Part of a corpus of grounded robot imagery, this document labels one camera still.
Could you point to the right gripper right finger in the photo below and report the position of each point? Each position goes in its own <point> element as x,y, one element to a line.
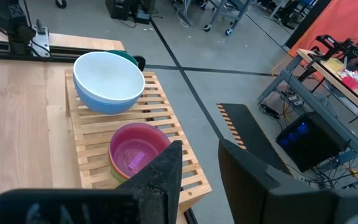
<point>253,199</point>

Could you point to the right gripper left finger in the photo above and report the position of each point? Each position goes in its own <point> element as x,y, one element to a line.
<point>154,193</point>

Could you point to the green translucent bowl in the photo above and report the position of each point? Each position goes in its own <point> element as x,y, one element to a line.
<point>117,177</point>

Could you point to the purple translucent bowl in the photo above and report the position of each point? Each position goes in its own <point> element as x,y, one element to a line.
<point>132,146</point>

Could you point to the blue bowl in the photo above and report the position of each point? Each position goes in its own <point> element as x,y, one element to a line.
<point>104,107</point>

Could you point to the white bowl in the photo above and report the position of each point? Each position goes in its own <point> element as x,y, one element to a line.
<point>107,76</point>

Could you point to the teal bowl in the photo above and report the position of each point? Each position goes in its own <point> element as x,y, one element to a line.
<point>126,56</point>

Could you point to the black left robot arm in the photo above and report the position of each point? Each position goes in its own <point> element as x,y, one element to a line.
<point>11,18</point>

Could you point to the black background robot arm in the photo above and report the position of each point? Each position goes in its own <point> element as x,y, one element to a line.
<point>343,46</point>

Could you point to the wooden slatted shelf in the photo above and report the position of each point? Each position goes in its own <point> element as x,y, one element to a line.
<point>98,130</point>

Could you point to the black computer with blue lights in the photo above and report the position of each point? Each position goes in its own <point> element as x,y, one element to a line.
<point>315,146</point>

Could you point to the power strip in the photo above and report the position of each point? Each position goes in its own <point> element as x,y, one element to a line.
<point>294,99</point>

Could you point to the black box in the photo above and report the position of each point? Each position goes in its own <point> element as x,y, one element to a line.
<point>120,9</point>

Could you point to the grey rolling cart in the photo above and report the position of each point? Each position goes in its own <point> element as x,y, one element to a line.
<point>221,12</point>

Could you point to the orange partition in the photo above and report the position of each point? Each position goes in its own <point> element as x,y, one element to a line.
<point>346,18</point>

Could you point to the wooden table with grey frame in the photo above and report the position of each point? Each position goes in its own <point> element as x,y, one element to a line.
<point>319,105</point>

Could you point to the black metal table frame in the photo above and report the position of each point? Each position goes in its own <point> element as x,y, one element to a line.
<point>64,54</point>

